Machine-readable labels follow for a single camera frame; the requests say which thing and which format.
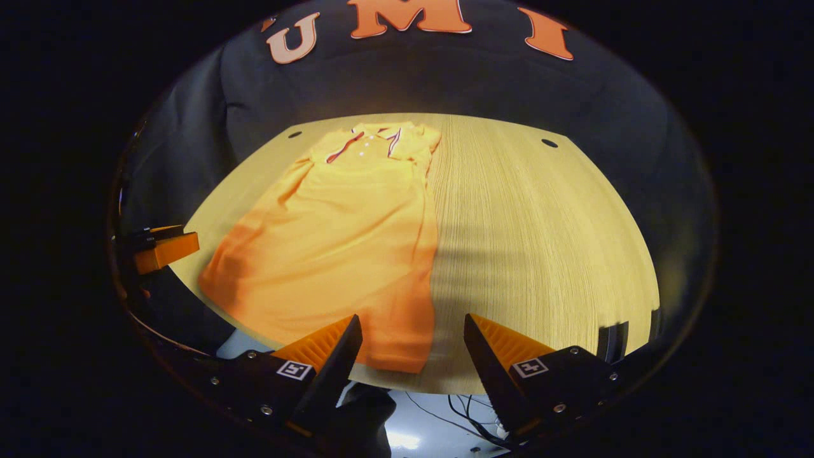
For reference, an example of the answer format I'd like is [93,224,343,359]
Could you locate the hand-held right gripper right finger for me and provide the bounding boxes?
[462,312,631,446]

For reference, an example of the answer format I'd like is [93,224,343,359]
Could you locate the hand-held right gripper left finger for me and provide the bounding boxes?
[191,314,364,447]

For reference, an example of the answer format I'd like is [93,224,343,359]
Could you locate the orange T-shirt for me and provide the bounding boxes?
[198,121,443,375]

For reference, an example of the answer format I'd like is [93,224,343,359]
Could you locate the person's dark clothing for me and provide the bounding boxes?
[334,382,397,458]

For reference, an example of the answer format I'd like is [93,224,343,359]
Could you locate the black object at table edge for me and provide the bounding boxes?
[598,321,630,364]

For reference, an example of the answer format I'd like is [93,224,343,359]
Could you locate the black floor cable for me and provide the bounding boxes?
[406,391,511,450]

